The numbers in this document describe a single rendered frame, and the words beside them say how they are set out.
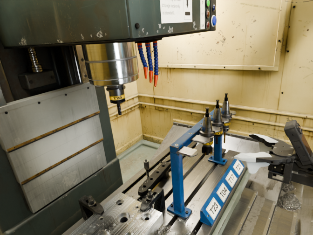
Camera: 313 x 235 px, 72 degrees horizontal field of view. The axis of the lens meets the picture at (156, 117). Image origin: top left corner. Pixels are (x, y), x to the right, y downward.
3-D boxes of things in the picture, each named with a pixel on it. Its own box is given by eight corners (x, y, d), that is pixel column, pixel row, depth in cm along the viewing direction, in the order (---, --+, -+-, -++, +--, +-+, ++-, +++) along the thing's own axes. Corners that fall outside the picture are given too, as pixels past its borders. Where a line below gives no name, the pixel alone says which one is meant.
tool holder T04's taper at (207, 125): (203, 127, 94) (203, 113, 91) (213, 129, 92) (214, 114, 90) (200, 132, 90) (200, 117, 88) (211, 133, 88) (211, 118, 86)
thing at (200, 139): (212, 139, 88) (212, 137, 88) (207, 145, 84) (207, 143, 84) (196, 135, 92) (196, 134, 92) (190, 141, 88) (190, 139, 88)
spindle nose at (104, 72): (121, 73, 80) (116, 39, 75) (149, 78, 69) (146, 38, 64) (80, 83, 70) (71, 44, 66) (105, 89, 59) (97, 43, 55)
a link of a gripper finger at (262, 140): (247, 148, 73) (268, 162, 64) (248, 132, 70) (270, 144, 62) (255, 145, 73) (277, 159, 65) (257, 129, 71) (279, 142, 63)
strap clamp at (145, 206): (165, 208, 96) (163, 180, 91) (147, 230, 87) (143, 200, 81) (159, 205, 98) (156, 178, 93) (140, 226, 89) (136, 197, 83)
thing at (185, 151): (200, 151, 80) (200, 149, 79) (193, 159, 76) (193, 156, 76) (183, 147, 84) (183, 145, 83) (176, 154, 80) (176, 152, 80)
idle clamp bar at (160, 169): (171, 173, 120) (170, 163, 117) (146, 204, 99) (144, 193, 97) (163, 170, 122) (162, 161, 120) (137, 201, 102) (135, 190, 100)
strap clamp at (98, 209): (109, 227, 89) (103, 198, 84) (103, 233, 87) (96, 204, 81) (89, 214, 97) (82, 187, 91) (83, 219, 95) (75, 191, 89)
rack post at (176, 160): (192, 211, 94) (190, 151, 82) (186, 219, 90) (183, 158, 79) (173, 202, 99) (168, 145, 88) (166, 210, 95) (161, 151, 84)
